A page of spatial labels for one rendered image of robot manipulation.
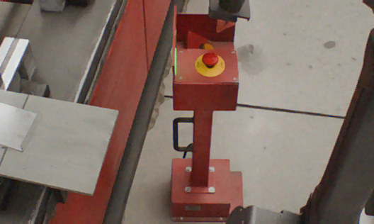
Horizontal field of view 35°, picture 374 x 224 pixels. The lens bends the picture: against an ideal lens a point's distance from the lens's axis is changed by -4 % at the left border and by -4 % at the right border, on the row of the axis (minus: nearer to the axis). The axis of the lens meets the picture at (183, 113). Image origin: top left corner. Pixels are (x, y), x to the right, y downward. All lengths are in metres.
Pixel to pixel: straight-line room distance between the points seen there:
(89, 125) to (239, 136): 1.24
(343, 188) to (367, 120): 0.13
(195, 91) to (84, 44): 0.29
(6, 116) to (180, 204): 0.99
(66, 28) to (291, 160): 1.12
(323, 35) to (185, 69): 1.28
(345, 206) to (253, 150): 1.60
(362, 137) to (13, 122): 0.75
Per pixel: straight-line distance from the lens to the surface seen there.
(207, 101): 1.53
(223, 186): 2.07
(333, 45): 2.66
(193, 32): 1.62
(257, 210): 0.80
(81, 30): 1.47
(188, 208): 2.06
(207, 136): 1.79
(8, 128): 1.17
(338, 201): 0.70
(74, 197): 1.46
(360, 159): 0.62
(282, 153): 2.30
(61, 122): 1.16
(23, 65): 1.35
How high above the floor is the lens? 1.94
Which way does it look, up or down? 55 degrees down
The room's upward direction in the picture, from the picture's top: straight up
